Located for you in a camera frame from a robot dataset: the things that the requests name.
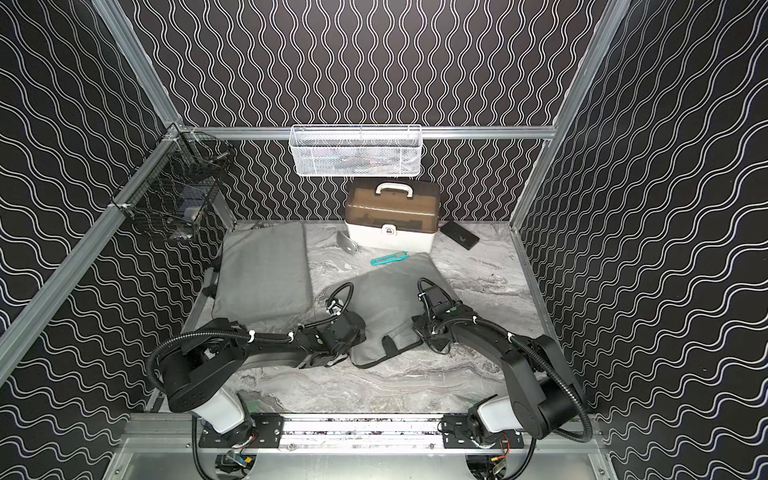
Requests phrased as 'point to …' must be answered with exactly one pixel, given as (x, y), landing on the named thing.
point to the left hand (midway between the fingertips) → (367, 326)
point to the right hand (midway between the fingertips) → (418, 332)
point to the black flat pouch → (460, 235)
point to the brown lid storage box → (393, 215)
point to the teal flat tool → (389, 259)
